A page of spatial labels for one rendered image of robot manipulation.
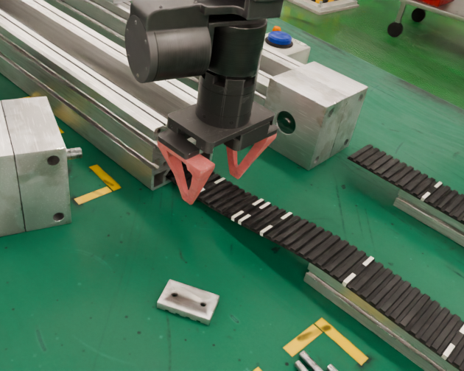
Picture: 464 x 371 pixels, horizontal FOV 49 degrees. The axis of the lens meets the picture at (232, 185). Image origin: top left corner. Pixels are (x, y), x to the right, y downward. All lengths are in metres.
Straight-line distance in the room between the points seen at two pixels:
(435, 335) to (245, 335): 0.16
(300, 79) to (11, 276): 0.41
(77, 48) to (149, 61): 0.34
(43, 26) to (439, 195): 0.60
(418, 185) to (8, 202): 0.46
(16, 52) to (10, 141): 0.27
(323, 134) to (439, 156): 0.21
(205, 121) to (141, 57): 0.10
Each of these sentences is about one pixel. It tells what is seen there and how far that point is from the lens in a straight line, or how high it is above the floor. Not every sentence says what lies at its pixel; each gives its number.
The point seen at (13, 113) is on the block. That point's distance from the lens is 0.55.
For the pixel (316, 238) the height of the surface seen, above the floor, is 0.81.
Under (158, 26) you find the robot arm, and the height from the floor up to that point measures 1.00.
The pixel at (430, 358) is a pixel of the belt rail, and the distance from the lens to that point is 0.49.
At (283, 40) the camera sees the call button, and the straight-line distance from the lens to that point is 0.85.
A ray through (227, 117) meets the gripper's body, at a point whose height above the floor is 0.90.
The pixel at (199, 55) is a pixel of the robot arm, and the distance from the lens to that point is 0.45.
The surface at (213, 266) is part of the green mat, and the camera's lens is 0.51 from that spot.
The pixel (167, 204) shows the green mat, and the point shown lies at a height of 0.78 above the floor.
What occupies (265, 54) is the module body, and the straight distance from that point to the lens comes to 0.76.
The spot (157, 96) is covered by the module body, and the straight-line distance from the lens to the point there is 0.64.
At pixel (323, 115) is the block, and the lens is 0.62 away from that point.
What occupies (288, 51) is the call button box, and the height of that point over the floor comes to 0.84.
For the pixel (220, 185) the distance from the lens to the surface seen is 0.59.
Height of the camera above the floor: 1.15
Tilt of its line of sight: 37 degrees down
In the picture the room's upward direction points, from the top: 10 degrees clockwise
